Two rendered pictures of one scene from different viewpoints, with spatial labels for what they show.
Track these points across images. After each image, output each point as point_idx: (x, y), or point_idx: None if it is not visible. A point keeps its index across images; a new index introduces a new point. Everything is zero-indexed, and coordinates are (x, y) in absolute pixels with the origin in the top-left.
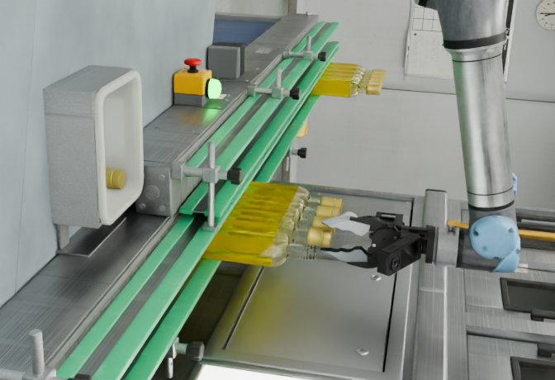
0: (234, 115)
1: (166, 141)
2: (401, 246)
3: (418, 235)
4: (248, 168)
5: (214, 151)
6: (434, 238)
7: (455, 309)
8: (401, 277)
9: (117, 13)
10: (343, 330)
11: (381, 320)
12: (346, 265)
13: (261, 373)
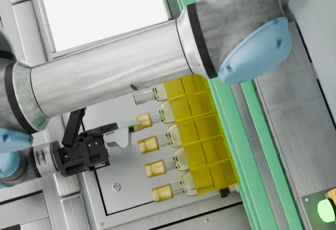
0: (293, 213)
1: (280, 77)
2: (70, 116)
3: (64, 142)
4: (240, 166)
5: None
6: (52, 143)
7: (50, 189)
8: (95, 193)
9: (335, 5)
10: (108, 101)
11: (89, 127)
12: (145, 195)
13: (133, 29)
